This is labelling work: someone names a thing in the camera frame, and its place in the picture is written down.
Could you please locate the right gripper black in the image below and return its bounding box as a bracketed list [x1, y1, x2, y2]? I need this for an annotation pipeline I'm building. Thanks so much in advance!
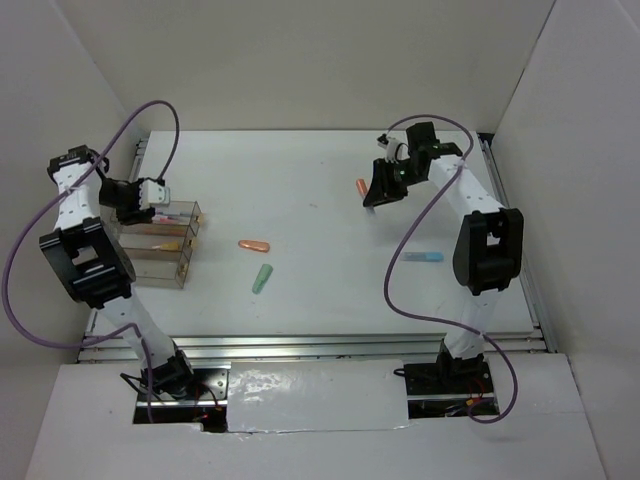
[363, 157, 425, 207]

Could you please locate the orange capped clear marker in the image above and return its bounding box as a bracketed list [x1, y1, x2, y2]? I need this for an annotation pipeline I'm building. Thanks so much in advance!
[355, 178, 375, 217]

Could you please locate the blue capped clear marker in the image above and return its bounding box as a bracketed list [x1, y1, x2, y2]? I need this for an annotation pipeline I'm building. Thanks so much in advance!
[402, 252, 444, 263]

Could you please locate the orange pink highlighter marker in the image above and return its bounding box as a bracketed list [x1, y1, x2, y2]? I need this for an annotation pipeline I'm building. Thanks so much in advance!
[151, 242, 181, 252]

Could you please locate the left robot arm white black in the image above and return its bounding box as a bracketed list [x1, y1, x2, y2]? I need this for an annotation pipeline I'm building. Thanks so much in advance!
[39, 145, 198, 399]

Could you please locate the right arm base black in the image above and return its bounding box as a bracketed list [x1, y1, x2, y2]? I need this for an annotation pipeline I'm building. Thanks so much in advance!
[393, 362, 499, 419]

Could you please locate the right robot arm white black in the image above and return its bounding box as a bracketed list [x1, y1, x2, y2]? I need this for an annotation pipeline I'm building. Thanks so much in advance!
[363, 115, 524, 392]

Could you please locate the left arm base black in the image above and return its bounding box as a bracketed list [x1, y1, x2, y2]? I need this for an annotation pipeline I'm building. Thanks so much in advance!
[120, 368, 230, 433]

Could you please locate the clear drawer organizer middle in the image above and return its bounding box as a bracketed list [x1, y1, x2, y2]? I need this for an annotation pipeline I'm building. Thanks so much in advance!
[119, 233, 197, 262]

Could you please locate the clear drawer organizer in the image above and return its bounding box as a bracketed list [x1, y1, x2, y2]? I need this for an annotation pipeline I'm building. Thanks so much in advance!
[110, 201, 204, 236]
[119, 233, 197, 262]
[128, 249, 190, 289]

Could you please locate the clear drawer organizer far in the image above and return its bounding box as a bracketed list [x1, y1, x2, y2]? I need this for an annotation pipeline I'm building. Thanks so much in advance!
[110, 201, 204, 236]

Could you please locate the clear drawer organizer near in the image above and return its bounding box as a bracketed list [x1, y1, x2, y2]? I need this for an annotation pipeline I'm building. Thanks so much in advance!
[128, 249, 190, 289]

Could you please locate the green translucent cap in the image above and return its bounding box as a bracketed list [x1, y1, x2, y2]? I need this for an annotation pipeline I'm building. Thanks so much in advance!
[251, 264, 273, 295]

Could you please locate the white foil sheet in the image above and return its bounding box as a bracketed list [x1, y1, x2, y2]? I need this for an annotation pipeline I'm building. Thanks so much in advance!
[227, 360, 409, 433]

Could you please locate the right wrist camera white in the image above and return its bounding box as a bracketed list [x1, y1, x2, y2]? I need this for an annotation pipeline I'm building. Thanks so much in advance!
[376, 134, 408, 163]

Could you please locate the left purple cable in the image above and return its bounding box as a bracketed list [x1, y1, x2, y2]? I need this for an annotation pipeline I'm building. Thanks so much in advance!
[1, 100, 181, 426]

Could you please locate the purple cable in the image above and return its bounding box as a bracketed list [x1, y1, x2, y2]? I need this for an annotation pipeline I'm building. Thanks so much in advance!
[1, 100, 181, 426]
[383, 114, 520, 425]

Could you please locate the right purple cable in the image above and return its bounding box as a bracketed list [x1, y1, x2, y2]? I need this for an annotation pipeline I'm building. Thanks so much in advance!
[383, 114, 520, 425]

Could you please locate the aluminium frame rail front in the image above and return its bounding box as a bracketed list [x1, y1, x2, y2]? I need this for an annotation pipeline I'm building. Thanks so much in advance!
[77, 327, 547, 363]

